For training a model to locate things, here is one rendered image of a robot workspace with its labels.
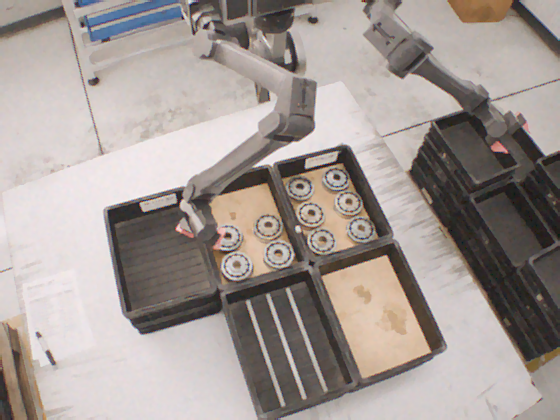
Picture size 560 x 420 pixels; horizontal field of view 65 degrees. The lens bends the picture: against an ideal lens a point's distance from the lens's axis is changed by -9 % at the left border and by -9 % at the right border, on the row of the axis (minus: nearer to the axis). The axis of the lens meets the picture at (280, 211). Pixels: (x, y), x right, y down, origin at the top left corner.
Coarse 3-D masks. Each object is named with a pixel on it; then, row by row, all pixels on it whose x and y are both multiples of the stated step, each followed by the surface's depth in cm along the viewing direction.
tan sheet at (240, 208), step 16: (240, 192) 172; (256, 192) 172; (224, 208) 169; (240, 208) 169; (256, 208) 169; (272, 208) 169; (240, 224) 166; (256, 240) 163; (288, 240) 164; (224, 256) 160; (256, 256) 160; (256, 272) 157
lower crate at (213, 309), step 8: (216, 304) 153; (184, 312) 150; (192, 312) 152; (200, 312) 157; (208, 312) 161; (216, 312) 162; (160, 320) 149; (168, 320) 155; (176, 320) 156; (184, 320) 160; (192, 320) 160; (136, 328) 149; (144, 328) 153; (152, 328) 157; (160, 328) 158
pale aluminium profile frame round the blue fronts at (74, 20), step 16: (64, 0) 246; (112, 0) 258; (128, 0) 263; (80, 32) 272; (128, 32) 288; (144, 32) 290; (80, 48) 278; (96, 48) 284; (144, 48) 304; (160, 48) 307; (96, 64) 295; (112, 64) 300; (96, 80) 305
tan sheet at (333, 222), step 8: (344, 168) 179; (304, 176) 177; (312, 176) 177; (320, 176) 177; (320, 184) 175; (320, 192) 174; (328, 192) 174; (312, 200) 172; (320, 200) 172; (328, 200) 172; (296, 208) 170; (328, 208) 171; (328, 216) 169; (336, 216) 169; (368, 216) 170; (328, 224) 167; (336, 224) 168; (344, 224) 168; (304, 232) 165; (336, 232) 166; (344, 232) 166; (344, 240) 165
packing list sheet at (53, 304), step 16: (64, 272) 167; (32, 288) 163; (48, 288) 164; (64, 288) 164; (32, 304) 160; (48, 304) 161; (64, 304) 161; (80, 304) 161; (32, 320) 157; (48, 320) 158; (64, 320) 158; (80, 320) 159; (32, 336) 154; (48, 336) 155; (64, 336) 155; (80, 336) 156; (32, 352) 152; (64, 352) 153
